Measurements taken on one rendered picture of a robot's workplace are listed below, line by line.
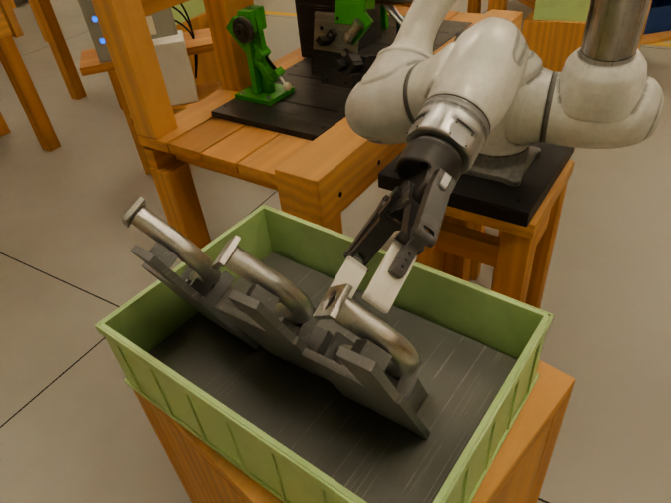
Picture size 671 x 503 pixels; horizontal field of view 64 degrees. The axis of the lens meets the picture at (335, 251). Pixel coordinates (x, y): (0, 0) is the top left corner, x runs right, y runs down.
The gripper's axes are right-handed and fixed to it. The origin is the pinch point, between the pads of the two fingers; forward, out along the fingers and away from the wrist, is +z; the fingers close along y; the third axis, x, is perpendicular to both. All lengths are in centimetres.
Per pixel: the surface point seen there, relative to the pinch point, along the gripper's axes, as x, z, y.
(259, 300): -7.2, 4.6, -10.7
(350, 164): 5, -50, -72
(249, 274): -9.9, 2.5, -11.0
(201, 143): -31, -40, -100
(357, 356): 2.5, 6.1, 2.2
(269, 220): -7, -18, -55
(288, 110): -16, -65, -97
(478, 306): 26.8, -16.4, -20.9
